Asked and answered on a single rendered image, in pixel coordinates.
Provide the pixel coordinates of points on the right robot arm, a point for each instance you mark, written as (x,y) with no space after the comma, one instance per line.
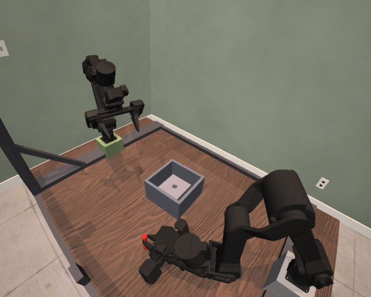
(290,213)

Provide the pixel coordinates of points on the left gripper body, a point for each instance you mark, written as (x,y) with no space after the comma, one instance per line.
(112,108)

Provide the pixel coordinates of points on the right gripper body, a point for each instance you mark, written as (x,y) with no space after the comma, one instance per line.
(150,269)

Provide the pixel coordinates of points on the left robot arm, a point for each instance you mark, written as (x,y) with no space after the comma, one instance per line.
(101,72)

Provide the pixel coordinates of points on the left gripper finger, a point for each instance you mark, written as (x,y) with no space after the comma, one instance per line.
(135,118)
(97,123)

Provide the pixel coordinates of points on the red peg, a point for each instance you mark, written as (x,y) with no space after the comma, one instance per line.
(144,237)

